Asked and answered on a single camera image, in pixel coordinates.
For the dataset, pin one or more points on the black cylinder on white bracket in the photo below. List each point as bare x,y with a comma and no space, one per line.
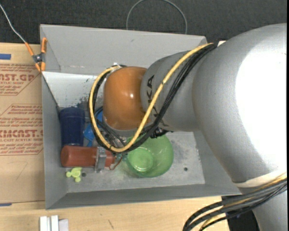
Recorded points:
159,133

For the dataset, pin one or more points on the dark blue cylinder can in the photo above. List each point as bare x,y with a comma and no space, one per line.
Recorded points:
71,126

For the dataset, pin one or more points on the grey metal bin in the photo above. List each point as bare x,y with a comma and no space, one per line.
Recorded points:
125,47

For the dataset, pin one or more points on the clear green plastic cup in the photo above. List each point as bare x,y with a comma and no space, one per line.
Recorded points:
156,157

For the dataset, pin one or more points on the small yellow-green toy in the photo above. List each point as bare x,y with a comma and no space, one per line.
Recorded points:
75,173

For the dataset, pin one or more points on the blue plastic piece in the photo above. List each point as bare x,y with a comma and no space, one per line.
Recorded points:
88,132

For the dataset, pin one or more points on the brown cardboard board red print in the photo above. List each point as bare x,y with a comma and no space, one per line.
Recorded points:
17,172

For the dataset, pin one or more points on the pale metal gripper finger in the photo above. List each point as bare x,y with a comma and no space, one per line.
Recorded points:
102,151
101,162

